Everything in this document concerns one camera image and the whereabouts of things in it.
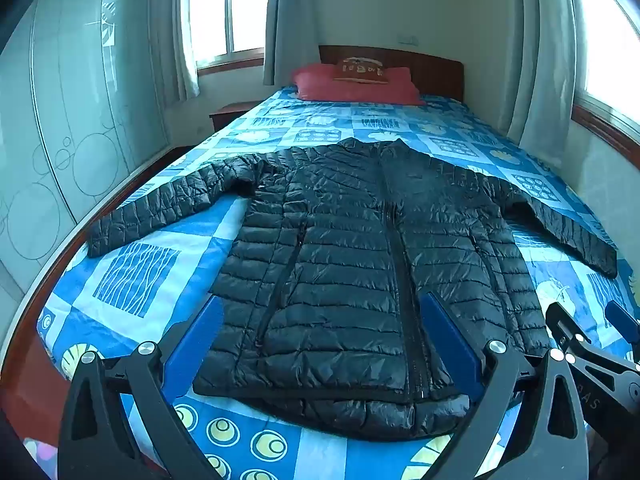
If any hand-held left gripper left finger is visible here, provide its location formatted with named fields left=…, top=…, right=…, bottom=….
left=57, top=294, right=226, bottom=480

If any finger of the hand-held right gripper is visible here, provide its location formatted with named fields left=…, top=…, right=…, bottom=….
left=544, top=301, right=640, bottom=437
left=604, top=301, right=640, bottom=349

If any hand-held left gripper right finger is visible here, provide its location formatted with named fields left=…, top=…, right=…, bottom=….
left=420, top=290, right=591, bottom=480

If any black puffer jacket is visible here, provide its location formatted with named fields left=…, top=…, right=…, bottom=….
left=87, top=137, right=619, bottom=433

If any blue patterned blanket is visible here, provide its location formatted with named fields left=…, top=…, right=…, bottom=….
left=37, top=85, right=640, bottom=480

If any pink patterned cloth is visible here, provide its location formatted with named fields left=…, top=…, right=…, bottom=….
left=22, top=437, right=63, bottom=480

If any wooden nightstand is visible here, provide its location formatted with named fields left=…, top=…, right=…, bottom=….
left=209, top=101, right=261, bottom=133

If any window with wooden sill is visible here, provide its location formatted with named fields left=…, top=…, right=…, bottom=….
left=187, top=0, right=273, bottom=76
left=570, top=0, right=640, bottom=161

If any glass door wardrobe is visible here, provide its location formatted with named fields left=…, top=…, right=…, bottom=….
left=0, top=0, right=171, bottom=311

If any wooden headboard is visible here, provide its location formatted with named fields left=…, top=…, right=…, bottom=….
left=318, top=45, right=465, bottom=103

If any red pillow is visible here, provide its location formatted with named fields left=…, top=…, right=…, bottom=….
left=292, top=62, right=426, bottom=106

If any brown printed cushion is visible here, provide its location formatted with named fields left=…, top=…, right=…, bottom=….
left=332, top=56, right=391, bottom=84

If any white curtain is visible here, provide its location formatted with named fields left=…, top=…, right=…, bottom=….
left=150, top=0, right=201, bottom=106

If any wooden bed frame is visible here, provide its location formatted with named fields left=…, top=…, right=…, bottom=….
left=0, top=145, right=201, bottom=480

